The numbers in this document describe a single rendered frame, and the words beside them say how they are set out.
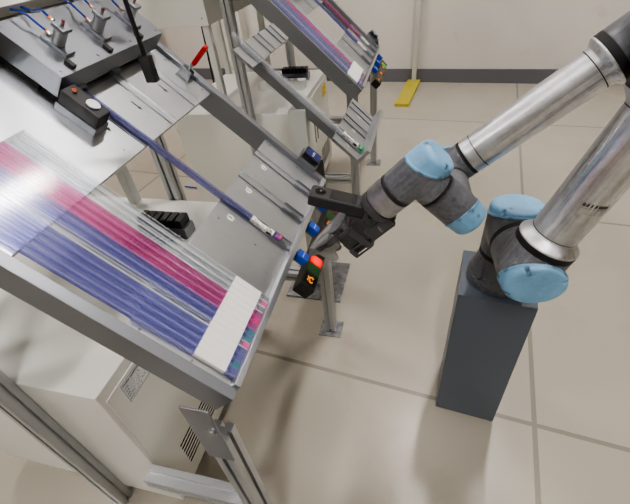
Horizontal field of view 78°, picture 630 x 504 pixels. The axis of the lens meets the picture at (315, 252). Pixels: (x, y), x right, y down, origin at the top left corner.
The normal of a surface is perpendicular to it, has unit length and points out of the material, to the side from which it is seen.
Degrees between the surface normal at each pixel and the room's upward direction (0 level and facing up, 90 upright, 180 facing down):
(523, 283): 97
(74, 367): 0
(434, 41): 90
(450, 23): 90
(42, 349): 0
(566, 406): 0
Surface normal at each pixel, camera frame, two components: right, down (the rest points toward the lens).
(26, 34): 0.60, -0.50
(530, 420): -0.10, -0.76
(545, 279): -0.18, 0.74
